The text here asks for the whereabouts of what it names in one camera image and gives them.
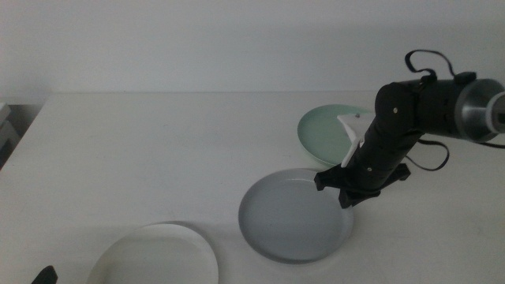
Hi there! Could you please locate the white shallow bowl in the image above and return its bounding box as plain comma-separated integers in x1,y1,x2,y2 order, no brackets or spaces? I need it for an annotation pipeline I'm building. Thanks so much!
85,222,219,284

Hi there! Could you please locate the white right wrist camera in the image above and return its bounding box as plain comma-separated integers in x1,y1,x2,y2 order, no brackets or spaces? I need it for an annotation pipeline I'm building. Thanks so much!
336,113,375,169

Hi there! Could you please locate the grey shallow bowl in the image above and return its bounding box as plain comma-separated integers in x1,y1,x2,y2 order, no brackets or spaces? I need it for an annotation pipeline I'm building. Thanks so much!
238,168,355,264

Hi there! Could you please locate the pale green shallow bowl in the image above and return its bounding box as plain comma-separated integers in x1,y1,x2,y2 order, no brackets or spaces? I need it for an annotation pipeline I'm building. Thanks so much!
297,103,376,166

